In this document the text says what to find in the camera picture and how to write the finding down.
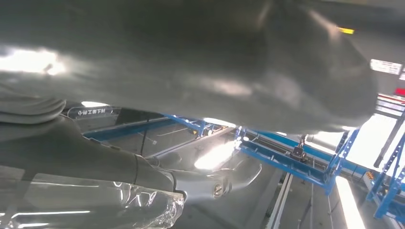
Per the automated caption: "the blue steel rack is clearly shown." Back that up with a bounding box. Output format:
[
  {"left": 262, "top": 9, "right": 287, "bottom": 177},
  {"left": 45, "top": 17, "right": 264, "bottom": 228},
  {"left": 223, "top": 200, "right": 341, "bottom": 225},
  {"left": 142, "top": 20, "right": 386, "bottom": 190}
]
[
  {"left": 82, "top": 114, "right": 369, "bottom": 195},
  {"left": 363, "top": 133, "right": 405, "bottom": 220}
]

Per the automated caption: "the clear sign with white lettering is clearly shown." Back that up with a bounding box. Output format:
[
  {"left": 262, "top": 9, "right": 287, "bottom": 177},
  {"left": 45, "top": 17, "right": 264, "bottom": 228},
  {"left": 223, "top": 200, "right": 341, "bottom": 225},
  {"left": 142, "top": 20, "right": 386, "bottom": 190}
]
[{"left": 67, "top": 105, "right": 121, "bottom": 120}]

